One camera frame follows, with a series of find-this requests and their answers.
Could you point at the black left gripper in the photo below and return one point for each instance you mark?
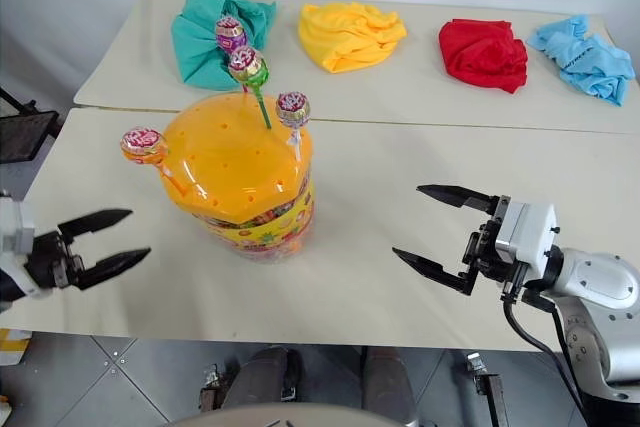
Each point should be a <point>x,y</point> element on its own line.
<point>50,262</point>

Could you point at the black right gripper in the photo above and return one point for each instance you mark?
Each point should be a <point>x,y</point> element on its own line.
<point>482,252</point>

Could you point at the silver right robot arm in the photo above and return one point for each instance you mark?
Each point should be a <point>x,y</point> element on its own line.
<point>600,287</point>

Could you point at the orange wrapped lollipop orange stick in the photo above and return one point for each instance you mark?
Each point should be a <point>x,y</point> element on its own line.
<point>142,145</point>

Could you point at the yellow lollipop jar with holed lid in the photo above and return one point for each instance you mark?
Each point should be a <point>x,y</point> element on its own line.
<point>235,167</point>

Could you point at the lilac wrapped lollipop white stick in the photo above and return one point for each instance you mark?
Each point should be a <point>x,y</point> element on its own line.
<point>292,108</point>

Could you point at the green wrapped lollipop green stick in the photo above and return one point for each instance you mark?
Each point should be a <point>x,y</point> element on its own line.
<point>246,66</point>

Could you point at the purple wrapped lollipop pink stick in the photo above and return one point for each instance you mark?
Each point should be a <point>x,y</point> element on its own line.
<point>230,34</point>

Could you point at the table leg caster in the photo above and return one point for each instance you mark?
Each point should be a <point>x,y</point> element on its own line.
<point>211,389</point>
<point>487,382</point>

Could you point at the red crumpled cloth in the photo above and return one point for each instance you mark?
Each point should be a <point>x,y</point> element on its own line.
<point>482,54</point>

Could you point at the light blue crumpled cloth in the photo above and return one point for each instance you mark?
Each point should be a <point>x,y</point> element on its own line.
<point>590,64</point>

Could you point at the teal crumpled cloth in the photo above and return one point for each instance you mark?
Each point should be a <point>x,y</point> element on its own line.
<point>200,42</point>

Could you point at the yellow crumpled cloth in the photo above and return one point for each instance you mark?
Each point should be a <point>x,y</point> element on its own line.
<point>345,37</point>

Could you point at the grey curved robot torso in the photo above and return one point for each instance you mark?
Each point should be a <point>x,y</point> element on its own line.
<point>295,417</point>

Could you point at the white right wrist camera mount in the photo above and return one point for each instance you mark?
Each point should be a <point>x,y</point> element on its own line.
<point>527,234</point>

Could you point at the black metal frame stand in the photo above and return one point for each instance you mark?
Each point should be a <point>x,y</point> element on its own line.
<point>22,134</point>

